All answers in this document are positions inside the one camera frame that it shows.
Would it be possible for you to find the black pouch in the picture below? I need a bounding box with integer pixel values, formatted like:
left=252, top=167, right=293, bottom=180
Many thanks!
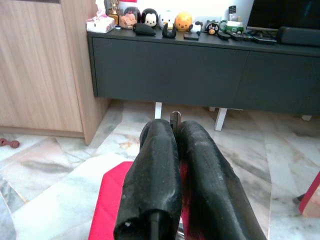
left=132, top=22, right=156, bottom=37

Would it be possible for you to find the black low TV cabinet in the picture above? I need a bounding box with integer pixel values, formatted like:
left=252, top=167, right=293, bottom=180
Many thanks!
left=86, top=29, right=320, bottom=133

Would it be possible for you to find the black soundbar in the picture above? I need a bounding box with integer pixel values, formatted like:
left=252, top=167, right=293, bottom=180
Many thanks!
left=278, top=26, right=320, bottom=46

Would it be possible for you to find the black and white mouse plush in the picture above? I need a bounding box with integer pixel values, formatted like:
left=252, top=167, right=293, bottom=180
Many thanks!
left=140, top=8, right=160, bottom=28

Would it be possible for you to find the green and white tin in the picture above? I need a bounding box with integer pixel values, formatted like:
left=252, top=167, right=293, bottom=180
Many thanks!
left=219, top=19, right=245, bottom=35

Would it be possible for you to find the light wooden cabinet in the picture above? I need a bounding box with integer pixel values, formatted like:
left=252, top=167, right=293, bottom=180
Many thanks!
left=0, top=0, right=112, bottom=146

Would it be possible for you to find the yellow bear plush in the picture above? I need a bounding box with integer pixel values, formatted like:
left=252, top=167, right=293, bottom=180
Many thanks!
left=174, top=11, right=194, bottom=32

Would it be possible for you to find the white and pink tissue pack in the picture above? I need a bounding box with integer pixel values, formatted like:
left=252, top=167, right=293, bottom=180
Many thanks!
left=86, top=16, right=116, bottom=33

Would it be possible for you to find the gold trophy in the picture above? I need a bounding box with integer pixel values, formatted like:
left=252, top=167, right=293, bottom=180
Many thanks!
left=104, top=0, right=120, bottom=25

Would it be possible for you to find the white duck plush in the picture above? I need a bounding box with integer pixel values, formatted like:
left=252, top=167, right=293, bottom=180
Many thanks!
left=158, top=14, right=176, bottom=30

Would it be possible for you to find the small red dumbbell toy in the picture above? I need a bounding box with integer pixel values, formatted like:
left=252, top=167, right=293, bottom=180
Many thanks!
left=0, top=138, right=21, bottom=148

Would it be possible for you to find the black forked holder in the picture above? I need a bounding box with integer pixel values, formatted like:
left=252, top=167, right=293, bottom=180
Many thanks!
left=161, top=23, right=177, bottom=39

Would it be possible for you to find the black television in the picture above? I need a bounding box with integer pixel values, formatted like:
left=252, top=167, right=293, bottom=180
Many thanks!
left=246, top=0, right=320, bottom=32

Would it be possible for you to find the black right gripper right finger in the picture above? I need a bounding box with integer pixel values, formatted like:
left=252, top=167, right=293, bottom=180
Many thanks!
left=175, top=120, right=268, bottom=240

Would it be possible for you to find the black penguin plush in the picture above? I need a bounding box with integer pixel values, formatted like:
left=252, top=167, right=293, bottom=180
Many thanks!
left=205, top=21, right=221, bottom=35

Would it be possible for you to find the black and pink mouse plush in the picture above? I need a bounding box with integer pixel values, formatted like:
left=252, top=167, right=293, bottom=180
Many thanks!
left=119, top=6, right=141, bottom=28

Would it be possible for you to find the white cordless phone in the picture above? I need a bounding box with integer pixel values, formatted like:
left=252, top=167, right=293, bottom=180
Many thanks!
left=227, top=5, right=238, bottom=25

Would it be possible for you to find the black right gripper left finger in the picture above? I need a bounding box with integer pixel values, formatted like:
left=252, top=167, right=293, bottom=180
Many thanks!
left=113, top=119, right=183, bottom=240

